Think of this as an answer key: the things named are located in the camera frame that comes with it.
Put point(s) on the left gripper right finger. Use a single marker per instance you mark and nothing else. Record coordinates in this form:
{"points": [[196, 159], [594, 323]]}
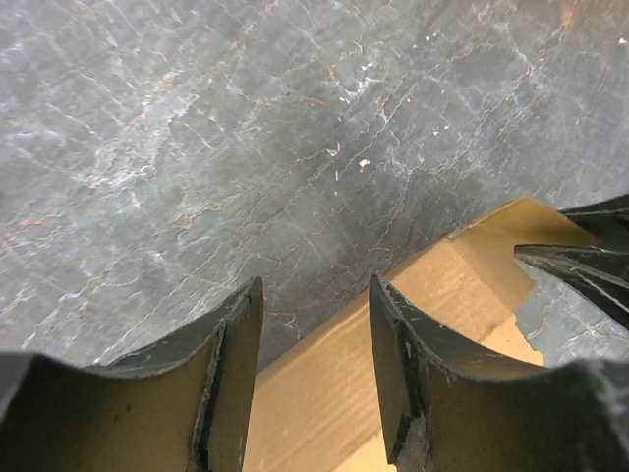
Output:
{"points": [[448, 403]]}

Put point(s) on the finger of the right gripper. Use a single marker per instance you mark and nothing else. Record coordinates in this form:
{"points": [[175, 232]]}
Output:
{"points": [[607, 220], [599, 274]]}

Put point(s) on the brown cardboard box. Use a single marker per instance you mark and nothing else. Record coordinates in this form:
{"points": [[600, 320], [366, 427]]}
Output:
{"points": [[315, 408]]}

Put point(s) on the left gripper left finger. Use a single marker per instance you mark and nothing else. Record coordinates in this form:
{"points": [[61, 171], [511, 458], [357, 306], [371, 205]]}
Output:
{"points": [[181, 403]]}

